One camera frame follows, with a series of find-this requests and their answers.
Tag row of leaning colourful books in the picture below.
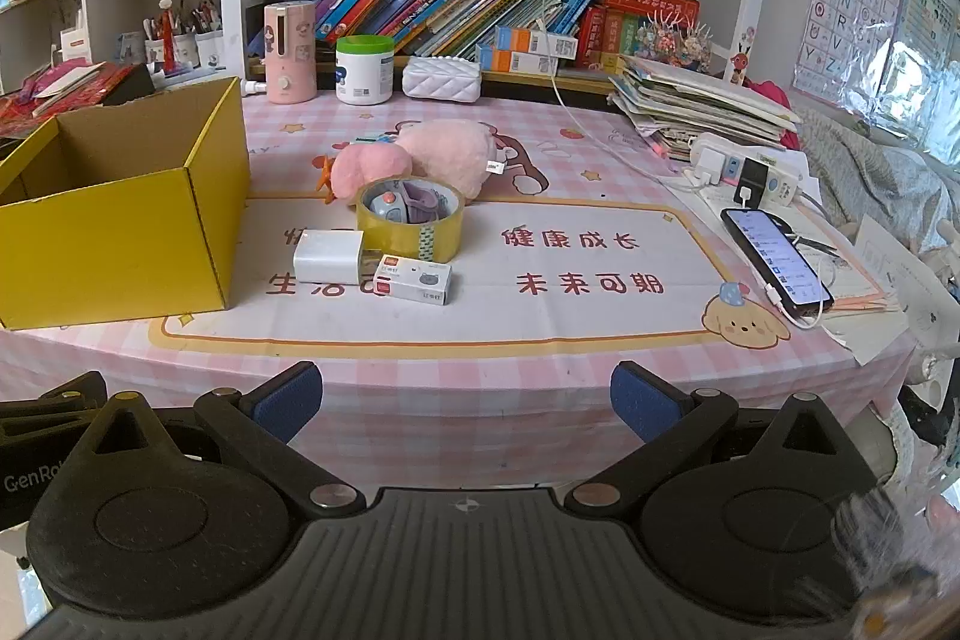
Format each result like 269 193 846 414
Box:
311 0 601 62

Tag orange and blue small boxes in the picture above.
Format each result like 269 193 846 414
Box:
478 26 580 76

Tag pink plush toy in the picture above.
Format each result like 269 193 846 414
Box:
315 121 502 208

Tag small purple plastic box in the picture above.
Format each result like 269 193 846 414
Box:
403 181 452 226

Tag white quilted pouch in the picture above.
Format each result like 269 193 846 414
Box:
403 56 483 106

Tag colourful flower ornament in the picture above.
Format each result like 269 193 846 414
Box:
636 6 713 73

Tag clear tape roll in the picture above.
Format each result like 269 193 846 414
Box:
356 176 466 265

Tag stack of magazines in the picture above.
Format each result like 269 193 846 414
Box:
607 53 803 163

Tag white pen cups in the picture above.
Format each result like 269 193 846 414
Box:
142 0 226 80

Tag white jar green lid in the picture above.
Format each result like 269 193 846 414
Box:
335 35 396 106

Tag white cubby shelf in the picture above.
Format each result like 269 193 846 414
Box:
0 0 223 88

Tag white eraser box red label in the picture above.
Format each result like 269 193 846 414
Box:
373 255 455 308

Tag white charger block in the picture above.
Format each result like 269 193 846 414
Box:
292 230 367 287

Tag black smartphone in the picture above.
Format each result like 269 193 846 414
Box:
721 207 836 316

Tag pink printed tablecloth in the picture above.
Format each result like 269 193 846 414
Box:
0 85 927 487

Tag alphabet wall poster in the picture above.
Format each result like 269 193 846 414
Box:
793 0 910 106

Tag pink cylindrical humidifier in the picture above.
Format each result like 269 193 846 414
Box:
264 1 317 106

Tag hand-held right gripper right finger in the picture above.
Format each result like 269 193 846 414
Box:
566 361 863 521

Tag small grey blue toy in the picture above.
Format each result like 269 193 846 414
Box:
373 190 410 226

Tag yellow cardboard box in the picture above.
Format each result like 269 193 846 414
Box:
0 77 252 332

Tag white power strip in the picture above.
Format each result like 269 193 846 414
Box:
688 134 809 208

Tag white charging cable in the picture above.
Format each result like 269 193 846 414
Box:
536 0 721 191

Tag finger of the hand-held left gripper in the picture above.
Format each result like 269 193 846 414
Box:
36 371 107 420
0 398 102 457

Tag loose white papers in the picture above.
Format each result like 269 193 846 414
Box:
817 212 960 365

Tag grey blanket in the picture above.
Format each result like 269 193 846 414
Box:
795 107 960 255

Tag red boxed book set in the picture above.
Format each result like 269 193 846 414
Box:
576 0 700 73

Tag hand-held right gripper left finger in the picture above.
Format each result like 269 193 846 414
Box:
71 361 368 519

